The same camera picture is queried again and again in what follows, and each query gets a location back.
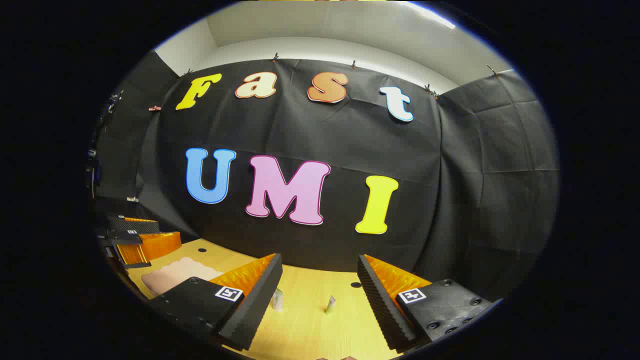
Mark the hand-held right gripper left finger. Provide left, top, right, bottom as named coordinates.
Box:
left=150, top=252, right=284, bottom=352

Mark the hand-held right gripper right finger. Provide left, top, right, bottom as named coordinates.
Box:
left=357, top=254, right=503, bottom=353

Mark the black backdrop cloth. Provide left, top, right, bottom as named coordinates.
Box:
left=92, top=50, right=561, bottom=301

